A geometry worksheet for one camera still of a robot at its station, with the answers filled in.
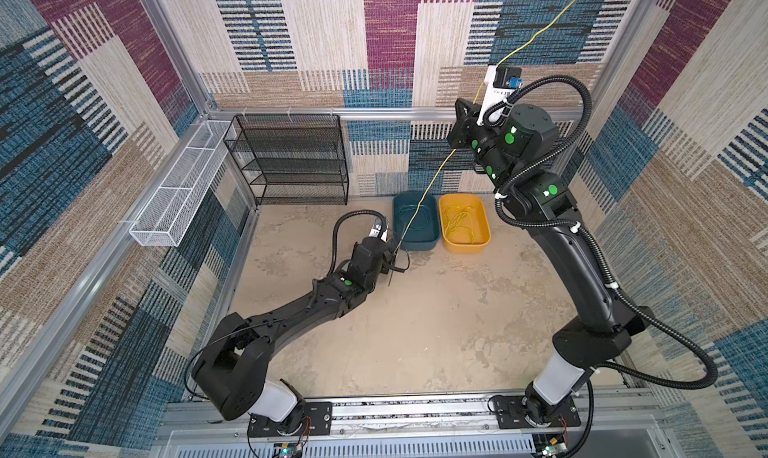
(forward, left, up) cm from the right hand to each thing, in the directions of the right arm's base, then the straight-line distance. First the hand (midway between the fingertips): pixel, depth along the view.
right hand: (458, 104), depth 58 cm
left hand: (-4, +17, -36) cm, 40 cm away
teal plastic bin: (+15, +1, -59) cm, 61 cm away
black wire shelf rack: (+35, +48, -38) cm, 71 cm away
